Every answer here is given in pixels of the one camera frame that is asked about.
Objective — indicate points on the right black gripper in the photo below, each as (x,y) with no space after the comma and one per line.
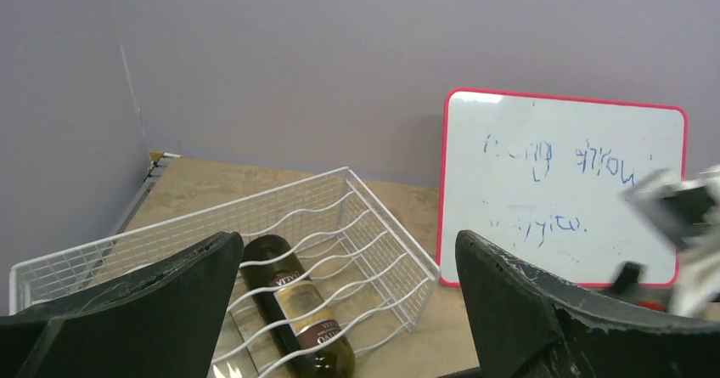
(627,288)

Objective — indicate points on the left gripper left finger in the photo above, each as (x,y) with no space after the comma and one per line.
(162,320)

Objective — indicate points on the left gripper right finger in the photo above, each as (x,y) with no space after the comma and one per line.
(527,322)

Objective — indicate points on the clear square glass bottle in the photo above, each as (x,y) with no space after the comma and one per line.
(240,364)

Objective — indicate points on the dark bottle brown label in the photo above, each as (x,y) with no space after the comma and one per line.
(295,297)

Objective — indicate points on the red framed whiteboard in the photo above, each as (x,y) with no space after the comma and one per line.
(542,177)

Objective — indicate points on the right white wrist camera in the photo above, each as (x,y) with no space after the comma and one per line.
(686,213)

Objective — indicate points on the white wire wine rack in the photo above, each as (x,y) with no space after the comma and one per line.
(328,275)

